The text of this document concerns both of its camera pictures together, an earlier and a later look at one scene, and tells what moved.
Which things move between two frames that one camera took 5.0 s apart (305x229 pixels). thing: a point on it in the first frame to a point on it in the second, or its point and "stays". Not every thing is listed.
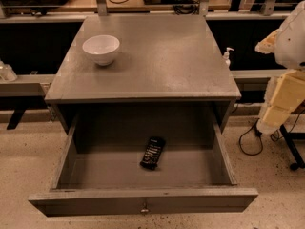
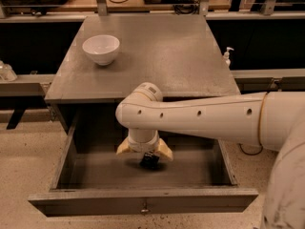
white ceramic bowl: x=103 y=48 stays
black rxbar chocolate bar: x=152 y=153 stays
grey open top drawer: x=98 y=172 stays
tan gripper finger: x=268 y=44 to x=164 y=151
